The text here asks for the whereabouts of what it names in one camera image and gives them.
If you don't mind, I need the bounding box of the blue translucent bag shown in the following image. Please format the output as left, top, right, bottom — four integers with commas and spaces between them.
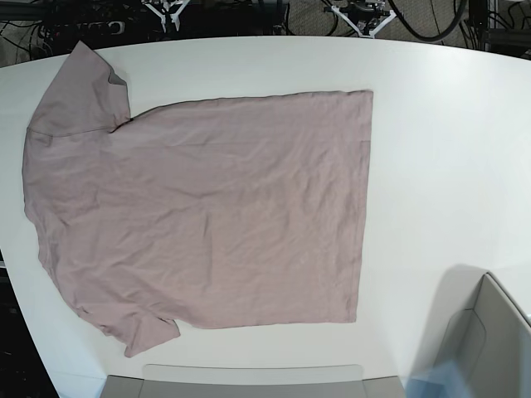
405, 361, 465, 398

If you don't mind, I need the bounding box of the grey tray bottom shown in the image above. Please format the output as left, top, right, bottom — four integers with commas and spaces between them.
101, 364, 406, 397

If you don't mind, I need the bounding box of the black thick cable loop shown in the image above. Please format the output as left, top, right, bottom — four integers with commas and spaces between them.
387, 0, 468, 43

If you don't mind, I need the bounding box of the pink T-shirt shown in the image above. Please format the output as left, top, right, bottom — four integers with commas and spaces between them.
22, 43, 373, 357

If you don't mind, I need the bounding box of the grey box right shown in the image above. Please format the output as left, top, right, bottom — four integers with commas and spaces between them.
434, 274, 530, 397

